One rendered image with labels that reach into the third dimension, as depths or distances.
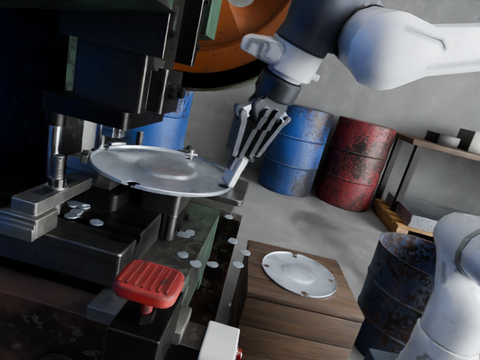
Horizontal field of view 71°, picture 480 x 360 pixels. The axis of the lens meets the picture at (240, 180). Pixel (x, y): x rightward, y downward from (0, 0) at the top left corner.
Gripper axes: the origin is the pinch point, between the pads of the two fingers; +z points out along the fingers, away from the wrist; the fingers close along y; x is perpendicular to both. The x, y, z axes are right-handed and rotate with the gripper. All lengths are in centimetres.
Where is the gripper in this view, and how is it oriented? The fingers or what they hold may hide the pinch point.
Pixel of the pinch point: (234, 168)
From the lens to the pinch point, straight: 66.4
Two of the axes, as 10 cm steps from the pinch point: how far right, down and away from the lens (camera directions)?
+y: 7.5, -0.1, 6.6
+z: -4.2, 7.7, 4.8
